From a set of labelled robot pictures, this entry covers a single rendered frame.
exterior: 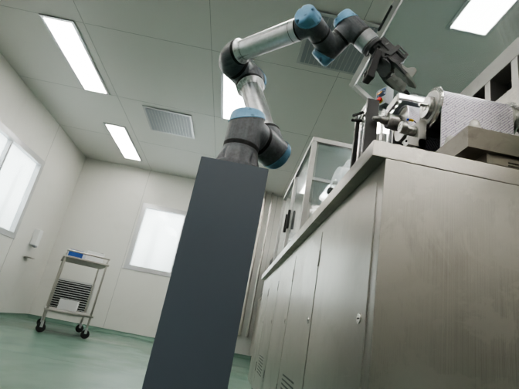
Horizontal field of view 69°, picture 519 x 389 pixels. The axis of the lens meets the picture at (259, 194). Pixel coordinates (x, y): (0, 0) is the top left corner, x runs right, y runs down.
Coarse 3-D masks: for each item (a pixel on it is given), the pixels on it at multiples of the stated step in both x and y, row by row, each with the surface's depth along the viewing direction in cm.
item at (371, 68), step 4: (376, 52) 126; (380, 52) 126; (372, 56) 127; (376, 56) 126; (380, 56) 126; (372, 60) 125; (376, 60) 125; (368, 64) 128; (372, 64) 125; (376, 64) 125; (368, 68) 125; (372, 68) 124; (376, 68) 125; (368, 72) 124; (372, 72) 124; (364, 76) 126; (368, 76) 124; (372, 76) 124; (364, 80) 126; (368, 80) 125
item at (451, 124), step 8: (448, 120) 119; (456, 120) 119; (464, 120) 119; (480, 120) 120; (440, 128) 118; (448, 128) 118; (456, 128) 118; (488, 128) 119; (496, 128) 120; (504, 128) 120; (512, 128) 120; (440, 136) 117; (440, 144) 116
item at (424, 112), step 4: (428, 96) 126; (432, 96) 126; (424, 100) 128; (428, 100) 125; (432, 100) 124; (432, 104) 124; (420, 108) 130; (424, 108) 127; (428, 108) 124; (432, 108) 124; (420, 112) 130; (424, 112) 127; (428, 112) 124; (420, 116) 129; (424, 116) 126; (428, 116) 125
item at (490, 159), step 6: (486, 156) 94; (492, 156) 94; (498, 156) 94; (486, 162) 94; (492, 162) 94; (498, 162) 94; (504, 162) 94; (510, 162) 94; (516, 162) 94; (516, 168) 94
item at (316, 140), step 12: (312, 144) 227; (336, 144) 228; (348, 144) 229; (312, 156) 224; (300, 168) 268; (312, 168) 222; (312, 180) 284; (288, 192) 317; (288, 216) 267; (300, 216) 214; (288, 228) 269; (276, 240) 325
